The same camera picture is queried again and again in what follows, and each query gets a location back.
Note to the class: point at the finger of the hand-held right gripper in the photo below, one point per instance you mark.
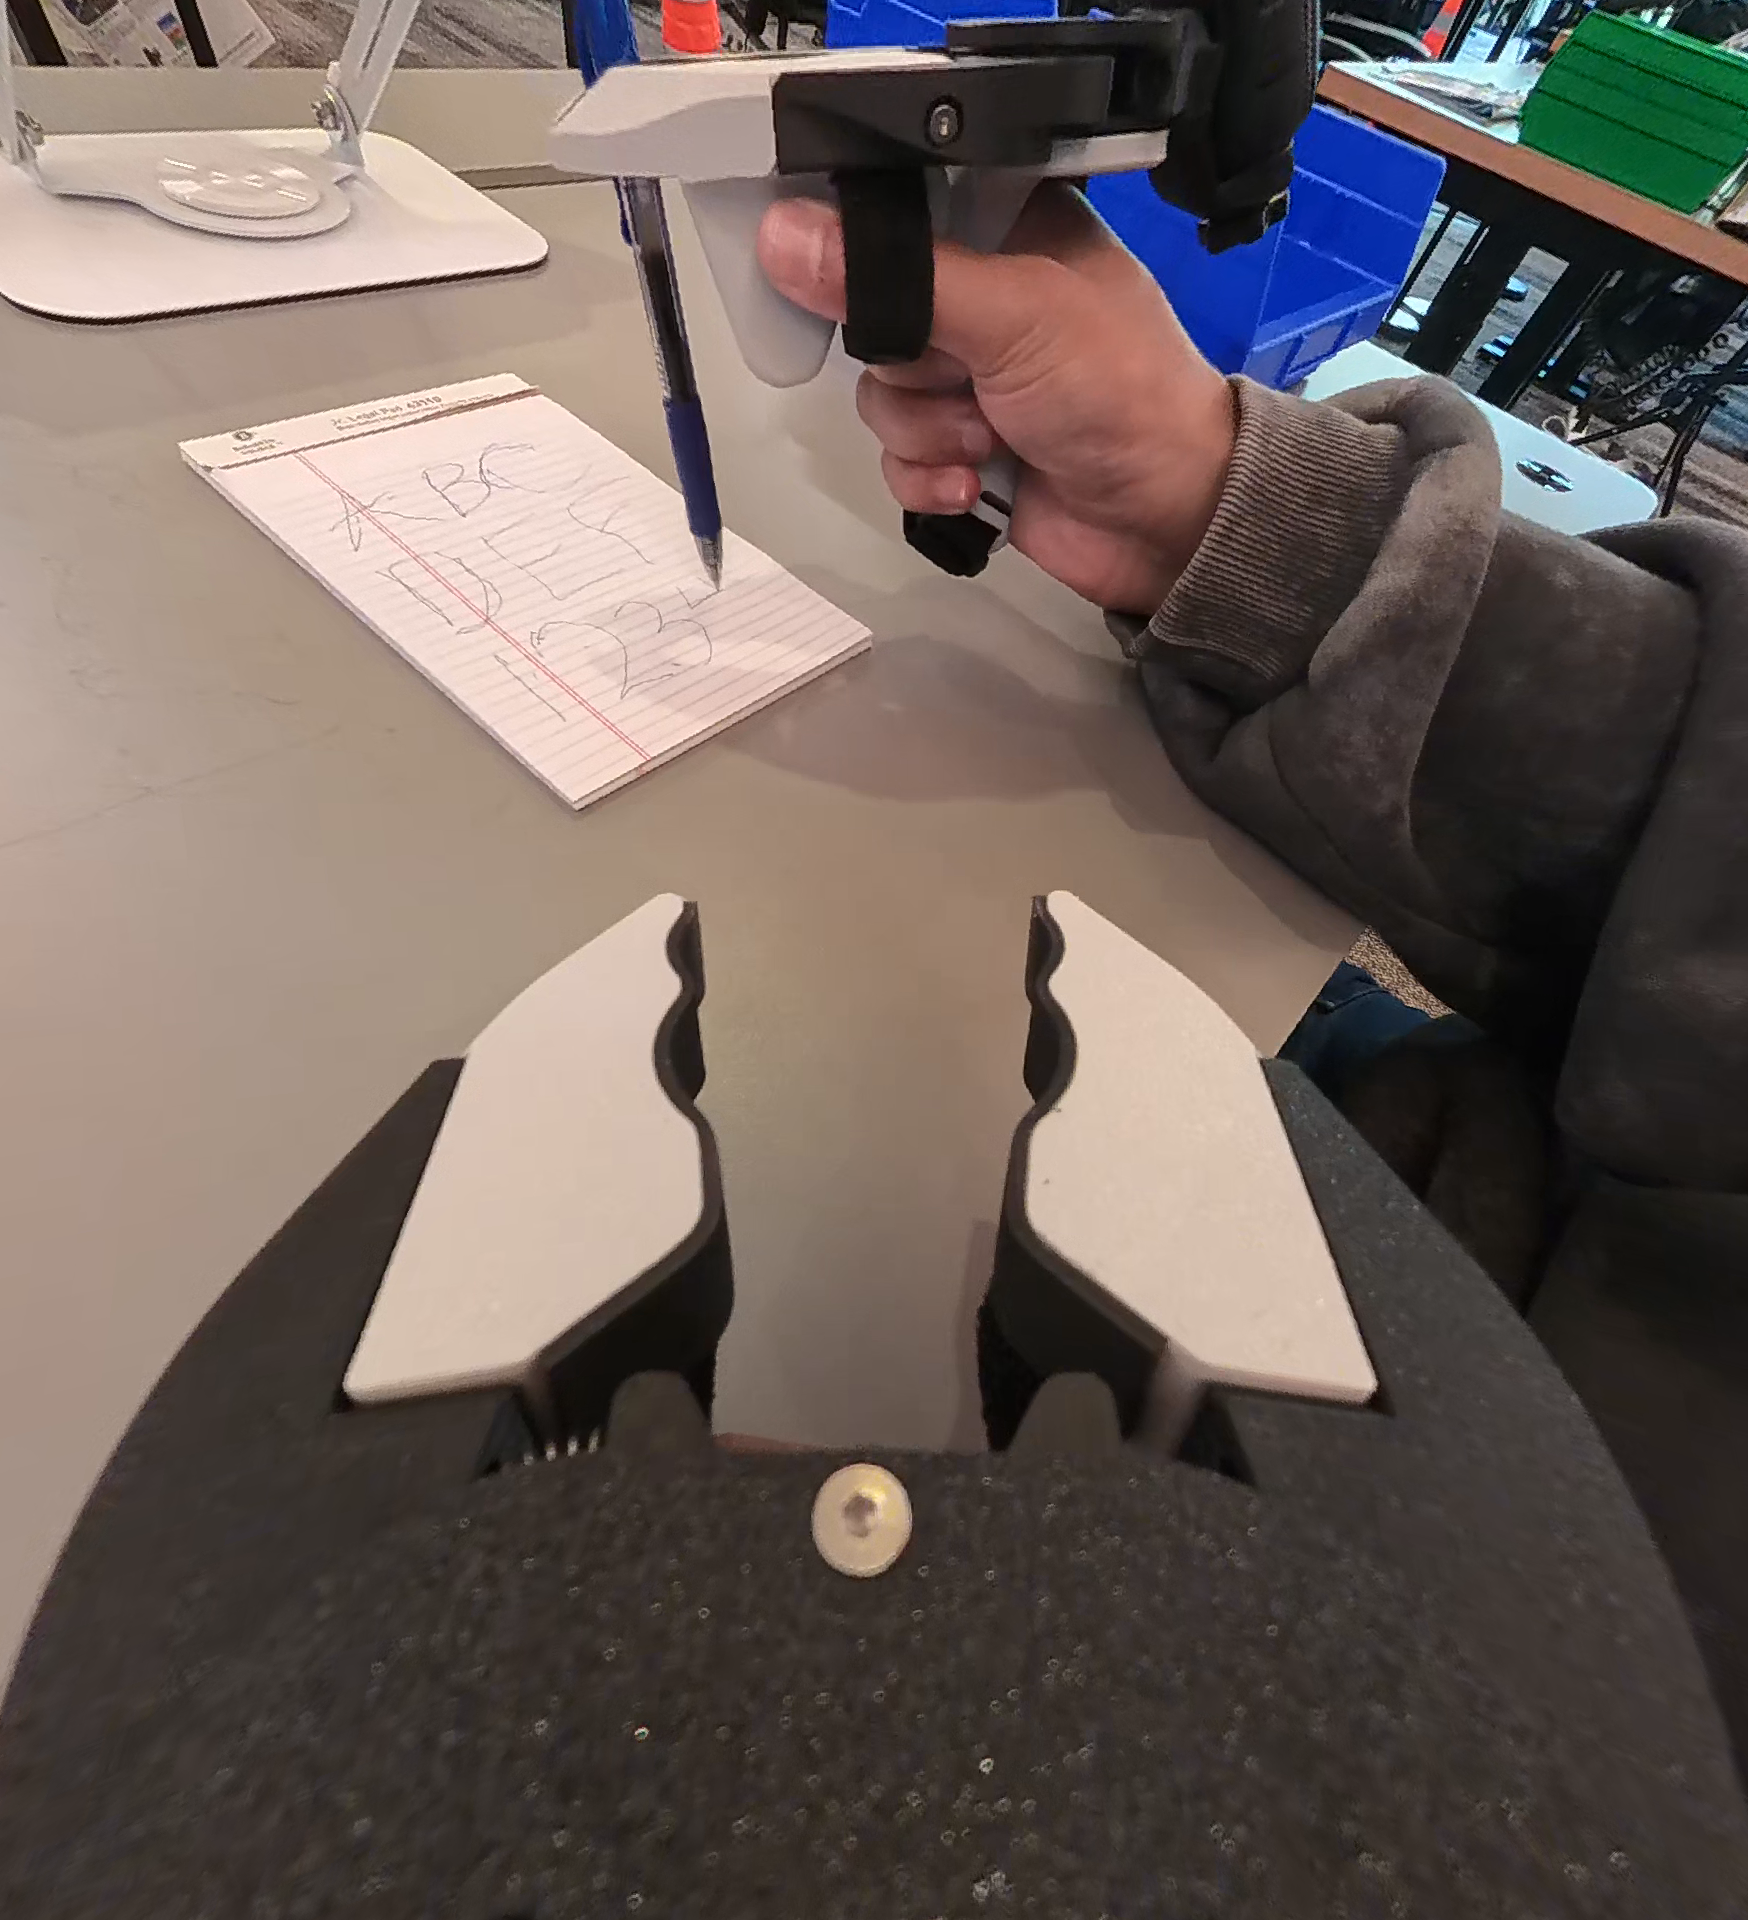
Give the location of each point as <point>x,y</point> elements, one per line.
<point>844,66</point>
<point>665,132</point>

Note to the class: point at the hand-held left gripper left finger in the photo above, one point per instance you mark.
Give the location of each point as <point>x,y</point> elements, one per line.
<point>543,1169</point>

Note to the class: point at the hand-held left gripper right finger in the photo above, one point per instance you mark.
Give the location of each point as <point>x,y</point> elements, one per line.
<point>1171,1169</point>

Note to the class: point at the blue pen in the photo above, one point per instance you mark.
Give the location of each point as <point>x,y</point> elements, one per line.
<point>688,448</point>

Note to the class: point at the white lined notepad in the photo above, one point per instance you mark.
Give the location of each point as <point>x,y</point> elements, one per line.
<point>543,658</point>

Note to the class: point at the person's right forearm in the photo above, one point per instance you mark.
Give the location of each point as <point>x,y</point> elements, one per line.
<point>1488,677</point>

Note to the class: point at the person's right hand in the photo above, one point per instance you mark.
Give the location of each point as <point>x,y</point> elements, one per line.
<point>1084,407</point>

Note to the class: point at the blue plastic bin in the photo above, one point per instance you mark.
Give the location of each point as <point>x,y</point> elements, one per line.
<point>903,19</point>
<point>1339,257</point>

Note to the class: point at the orange traffic cone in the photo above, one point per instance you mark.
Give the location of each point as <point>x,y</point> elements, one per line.
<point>688,19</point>

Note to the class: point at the person's lap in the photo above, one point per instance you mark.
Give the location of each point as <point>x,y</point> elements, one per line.
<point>1428,1109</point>

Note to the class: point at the printed instruction sheet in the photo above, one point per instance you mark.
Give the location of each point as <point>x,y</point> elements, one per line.
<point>139,23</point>

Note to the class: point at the wooden top table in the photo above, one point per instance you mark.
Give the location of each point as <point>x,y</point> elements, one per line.
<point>1593,212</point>

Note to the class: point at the white document stand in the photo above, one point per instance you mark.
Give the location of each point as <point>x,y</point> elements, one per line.
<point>95,239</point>

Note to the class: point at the stack of green bins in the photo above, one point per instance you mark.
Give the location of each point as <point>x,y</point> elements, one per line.
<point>1655,107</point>

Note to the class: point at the white round-cornered table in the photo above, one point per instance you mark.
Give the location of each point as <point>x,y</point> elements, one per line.
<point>1579,448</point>

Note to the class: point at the black office chair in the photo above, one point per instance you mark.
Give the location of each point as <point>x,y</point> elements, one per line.
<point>1698,390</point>

